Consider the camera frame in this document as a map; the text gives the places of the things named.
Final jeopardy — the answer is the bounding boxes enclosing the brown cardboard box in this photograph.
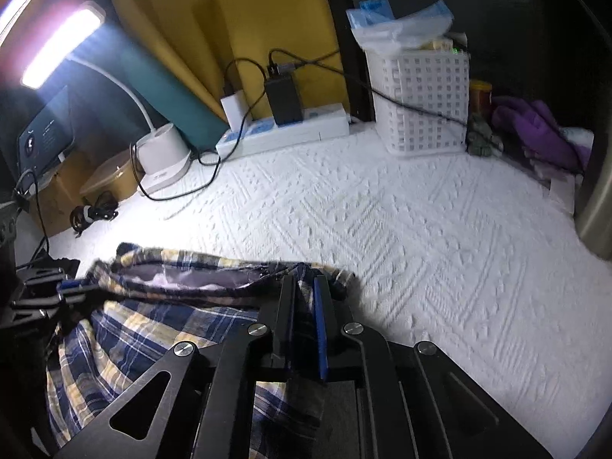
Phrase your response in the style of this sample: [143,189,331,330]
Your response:
[29,150,139,237]

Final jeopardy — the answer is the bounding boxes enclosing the brown paper bowl with lid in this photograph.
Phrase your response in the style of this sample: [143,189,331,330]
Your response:
[80,155,144,202]

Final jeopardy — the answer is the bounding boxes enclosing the purple cloth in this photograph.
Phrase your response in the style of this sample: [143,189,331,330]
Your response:
[492,96,594,170]

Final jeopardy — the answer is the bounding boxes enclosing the clear blue plastic bag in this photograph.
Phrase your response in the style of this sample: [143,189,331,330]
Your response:
[347,0,455,53]

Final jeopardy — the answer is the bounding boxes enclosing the teal curtain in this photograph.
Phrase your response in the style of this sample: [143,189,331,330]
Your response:
[91,41,230,154]

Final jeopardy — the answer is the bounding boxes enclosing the white wall charger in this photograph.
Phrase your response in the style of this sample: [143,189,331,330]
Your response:
[221,92,249,130]

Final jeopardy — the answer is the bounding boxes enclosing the dark tablet screen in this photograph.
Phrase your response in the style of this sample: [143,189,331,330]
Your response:
[16,85,77,173]

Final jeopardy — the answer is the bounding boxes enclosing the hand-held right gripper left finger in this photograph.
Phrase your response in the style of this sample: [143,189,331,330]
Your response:
[52,275,299,459]

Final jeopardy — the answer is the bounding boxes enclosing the black adapter cable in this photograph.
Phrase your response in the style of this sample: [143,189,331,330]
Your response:
[270,48,472,127]

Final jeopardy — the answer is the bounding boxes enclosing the yellow jar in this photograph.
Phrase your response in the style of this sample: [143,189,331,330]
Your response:
[469,79,493,116]

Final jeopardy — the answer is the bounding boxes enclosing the white textured tablecloth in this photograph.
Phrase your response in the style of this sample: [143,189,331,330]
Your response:
[45,122,612,445]

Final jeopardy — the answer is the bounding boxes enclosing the stainless steel tumbler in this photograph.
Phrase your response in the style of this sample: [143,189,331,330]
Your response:
[574,119,612,261]

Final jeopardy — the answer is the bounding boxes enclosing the blue plaid flannel shirt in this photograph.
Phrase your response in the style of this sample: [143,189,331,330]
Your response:
[45,243,355,450]

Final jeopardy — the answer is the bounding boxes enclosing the yellow curtain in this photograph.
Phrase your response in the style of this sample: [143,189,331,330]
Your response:
[98,0,345,120]

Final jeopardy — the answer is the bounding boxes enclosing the coiled black cable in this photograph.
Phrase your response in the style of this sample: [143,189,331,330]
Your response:
[71,191,120,237]

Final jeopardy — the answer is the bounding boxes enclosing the thin black tablet cable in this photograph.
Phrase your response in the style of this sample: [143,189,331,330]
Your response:
[14,172,51,269]

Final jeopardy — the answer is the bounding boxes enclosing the white desk lamp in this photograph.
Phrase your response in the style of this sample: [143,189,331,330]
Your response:
[19,2,192,191]

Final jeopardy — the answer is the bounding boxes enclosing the black charger cable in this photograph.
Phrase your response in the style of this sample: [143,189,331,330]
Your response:
[131,59,269,202]

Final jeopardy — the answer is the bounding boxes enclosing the white perforated plastic basket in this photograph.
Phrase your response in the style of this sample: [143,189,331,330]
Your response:
[366,48,472,156]

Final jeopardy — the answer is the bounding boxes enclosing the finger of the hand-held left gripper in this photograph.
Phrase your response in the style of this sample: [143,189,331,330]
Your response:
[16,258,103,297]
[8,294,84,323]

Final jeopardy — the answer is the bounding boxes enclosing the white power strip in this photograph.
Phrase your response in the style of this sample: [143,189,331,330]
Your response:
[215,103,351,158]

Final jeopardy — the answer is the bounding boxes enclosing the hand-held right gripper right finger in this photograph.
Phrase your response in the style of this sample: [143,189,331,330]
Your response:
[313,275,555,459]

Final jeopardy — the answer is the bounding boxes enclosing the black power adapter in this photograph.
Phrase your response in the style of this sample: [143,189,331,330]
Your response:
[264,64,304,126]

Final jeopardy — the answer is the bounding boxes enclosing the small grey green object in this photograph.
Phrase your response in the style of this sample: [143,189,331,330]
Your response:
[466,115,503,156]

